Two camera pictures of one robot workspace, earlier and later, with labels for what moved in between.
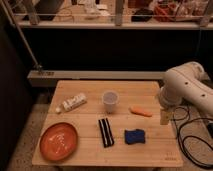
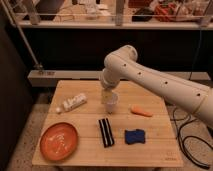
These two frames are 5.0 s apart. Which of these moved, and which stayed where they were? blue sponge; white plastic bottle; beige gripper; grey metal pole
Moved: beige gripper
Stayed: grey metal pole; blue sponge; white plastic bottle
